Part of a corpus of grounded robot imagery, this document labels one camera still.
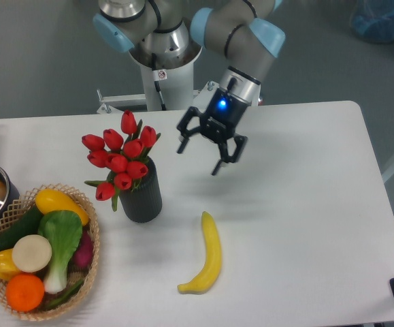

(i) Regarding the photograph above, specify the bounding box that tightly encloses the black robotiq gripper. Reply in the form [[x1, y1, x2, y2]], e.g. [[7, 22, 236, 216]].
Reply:
[[176, 87, 252, 176]]

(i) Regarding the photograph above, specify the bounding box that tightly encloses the red tulip bouquet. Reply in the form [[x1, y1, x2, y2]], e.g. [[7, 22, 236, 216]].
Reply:
[[82, 110, 161, 211]]

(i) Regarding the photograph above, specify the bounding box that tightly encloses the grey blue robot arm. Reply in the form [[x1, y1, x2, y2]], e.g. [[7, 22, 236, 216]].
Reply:
[[93, 1, 286, 166]]

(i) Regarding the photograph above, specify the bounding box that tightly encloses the dark grey ribbed vase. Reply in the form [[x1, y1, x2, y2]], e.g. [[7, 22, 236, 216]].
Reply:
[[119, 157, 163, 223]]

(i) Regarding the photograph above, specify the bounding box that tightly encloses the yellow banana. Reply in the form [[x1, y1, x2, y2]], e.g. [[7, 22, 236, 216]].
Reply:
[[177, 211, 223, 294]]

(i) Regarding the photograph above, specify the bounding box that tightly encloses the green bok choy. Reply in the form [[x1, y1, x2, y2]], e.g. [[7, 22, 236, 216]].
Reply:
[[38, 210, 82, 294]]

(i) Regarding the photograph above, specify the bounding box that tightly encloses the yellow squash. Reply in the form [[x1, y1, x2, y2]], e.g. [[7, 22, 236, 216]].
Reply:
[[35, 189, 90, 226]]

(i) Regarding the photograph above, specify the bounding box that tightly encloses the purple sweet potato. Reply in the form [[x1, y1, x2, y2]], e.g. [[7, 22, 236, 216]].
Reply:
[[72, 230, 94, 268]]

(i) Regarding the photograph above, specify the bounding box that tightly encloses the woven wicker basket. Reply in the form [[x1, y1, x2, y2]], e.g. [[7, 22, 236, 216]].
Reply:
[[0, 184, 100, 322]]

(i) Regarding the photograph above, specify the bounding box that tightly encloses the blue plastic bag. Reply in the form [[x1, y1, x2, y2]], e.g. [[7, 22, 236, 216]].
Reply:
[[349, 1, 394, 44]]

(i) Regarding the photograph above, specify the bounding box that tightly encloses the dark green cucumber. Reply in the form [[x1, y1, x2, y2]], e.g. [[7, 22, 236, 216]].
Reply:
[[0, 205, 44, 251]]

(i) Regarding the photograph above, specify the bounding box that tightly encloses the green chili pepper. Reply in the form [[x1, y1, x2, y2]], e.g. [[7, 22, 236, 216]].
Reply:
[[44, 279, 84, 311]]

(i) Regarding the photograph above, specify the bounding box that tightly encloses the orange fruit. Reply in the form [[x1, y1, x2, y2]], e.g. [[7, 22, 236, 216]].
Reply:
[[5, 273, 45, 312]]

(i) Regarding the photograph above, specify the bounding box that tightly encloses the yellow bell pepper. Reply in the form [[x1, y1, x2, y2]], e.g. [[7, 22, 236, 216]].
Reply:
[[0, 249, 21, 281]]

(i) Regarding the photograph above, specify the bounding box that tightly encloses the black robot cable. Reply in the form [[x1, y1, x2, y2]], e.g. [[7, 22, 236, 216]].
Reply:
[[150, 52, 167, 112]]

